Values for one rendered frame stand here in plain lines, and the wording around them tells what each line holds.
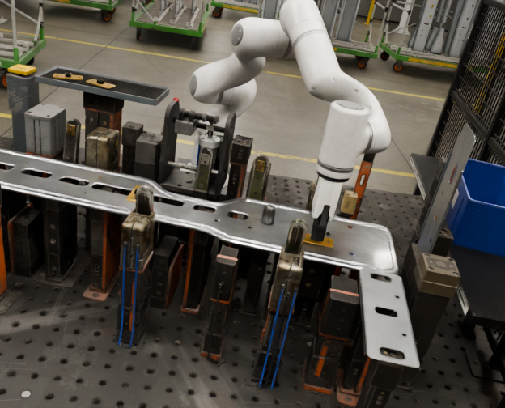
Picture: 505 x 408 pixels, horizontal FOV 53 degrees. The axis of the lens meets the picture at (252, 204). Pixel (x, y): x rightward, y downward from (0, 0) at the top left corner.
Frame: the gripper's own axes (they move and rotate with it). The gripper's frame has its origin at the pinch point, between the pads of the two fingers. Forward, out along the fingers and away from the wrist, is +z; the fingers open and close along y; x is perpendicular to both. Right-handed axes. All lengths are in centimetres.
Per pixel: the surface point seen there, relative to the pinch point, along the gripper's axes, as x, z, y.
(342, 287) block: 6.9, 5.3, 13.6
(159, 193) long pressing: -42.0, 3.2, -7.9
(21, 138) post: -96, 9, -36
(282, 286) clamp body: -6.4, 3.4, 20.5
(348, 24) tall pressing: 42, 48, -737
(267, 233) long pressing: -11.9, 3.3, 0.8
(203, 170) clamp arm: -32.7, -1.2, -17.5
